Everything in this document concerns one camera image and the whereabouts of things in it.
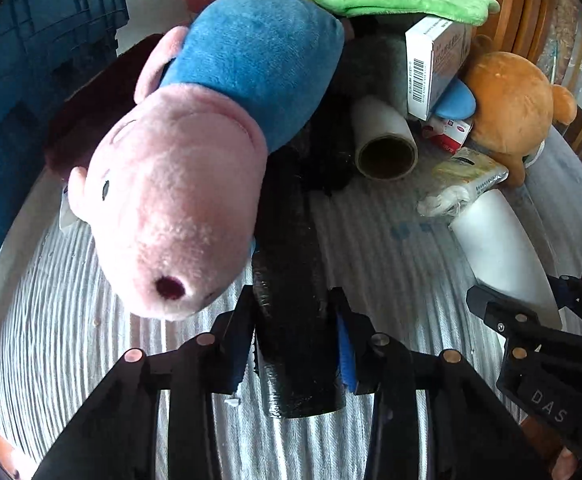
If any clear film roll cardboard core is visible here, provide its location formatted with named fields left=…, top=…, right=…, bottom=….
left=352, top=96, right=418, bottom=181

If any blue plush slipper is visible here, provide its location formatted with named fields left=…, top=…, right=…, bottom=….
left=432, top=77, right=477, bottom=120

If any yellow tissue packet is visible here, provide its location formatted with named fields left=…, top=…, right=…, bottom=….
left=417, top=148, right=509, bottom=218

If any red white medicine box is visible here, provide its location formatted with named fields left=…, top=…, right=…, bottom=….
left=421, top=116, right=474, bottom=154

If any pink pig plush blue shirt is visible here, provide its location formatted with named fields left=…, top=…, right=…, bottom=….
left=67, top=0, right=346, bottom=321

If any blue plastic crate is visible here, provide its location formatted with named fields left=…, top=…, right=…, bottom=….
left=0, top=0, right=129, bottom=247

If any dark maroon cloth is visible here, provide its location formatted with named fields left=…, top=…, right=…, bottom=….
left=44, top=34, right=162, bottom=181

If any white paper roll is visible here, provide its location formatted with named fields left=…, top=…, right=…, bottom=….
left=451, top=190, right=562, bottom=330

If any brown teddy bear plush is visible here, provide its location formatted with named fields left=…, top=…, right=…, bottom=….
left=462, top=35, right=578, bottom=188

